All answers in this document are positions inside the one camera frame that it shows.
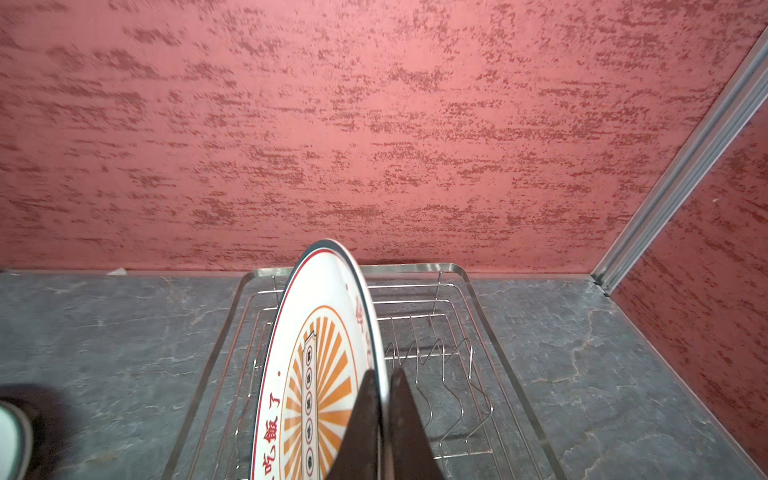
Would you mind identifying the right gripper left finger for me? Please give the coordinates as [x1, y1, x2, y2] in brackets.
[326, 370, 380, 480]

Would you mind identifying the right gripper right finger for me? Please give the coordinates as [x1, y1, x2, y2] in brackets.
[388, 368, 444, 480]

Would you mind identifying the orange sunburst white plate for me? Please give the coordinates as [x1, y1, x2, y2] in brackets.
[249, 239, 389, 479]

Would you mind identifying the watermelon plate blue rim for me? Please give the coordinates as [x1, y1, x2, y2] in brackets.
[0, 401, 33, 480]

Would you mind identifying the steel wire dish rack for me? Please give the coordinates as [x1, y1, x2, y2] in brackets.
[162, 263, 565, 479]

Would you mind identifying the right aluminium corner post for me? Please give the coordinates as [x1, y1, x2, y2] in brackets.
[591, 31, 767, 295]

